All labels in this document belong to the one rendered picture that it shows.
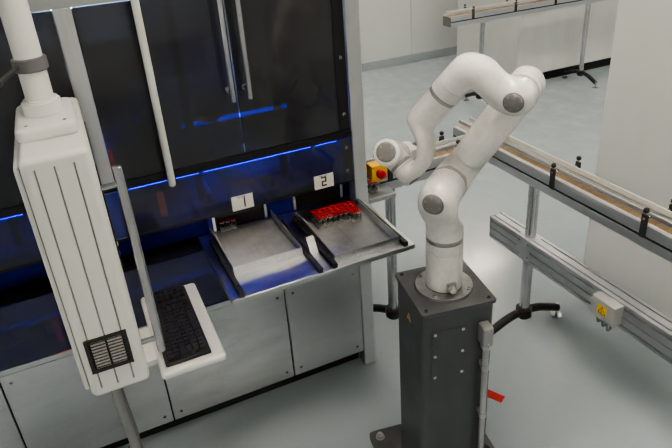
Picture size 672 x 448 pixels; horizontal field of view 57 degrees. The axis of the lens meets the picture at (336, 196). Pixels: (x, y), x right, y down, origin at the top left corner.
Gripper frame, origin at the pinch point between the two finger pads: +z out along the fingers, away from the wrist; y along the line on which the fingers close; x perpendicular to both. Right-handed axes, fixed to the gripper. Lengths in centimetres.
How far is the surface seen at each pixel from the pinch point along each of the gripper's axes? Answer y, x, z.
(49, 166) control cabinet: -46, 47, -96
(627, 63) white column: 86, -32, 99
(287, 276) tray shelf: -57, 3, -17
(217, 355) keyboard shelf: -80, -2, -46
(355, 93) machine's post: 3.9, 35.1, 15.1
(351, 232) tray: -37.8, 1.6, 12.7
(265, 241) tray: -60, 23, 0
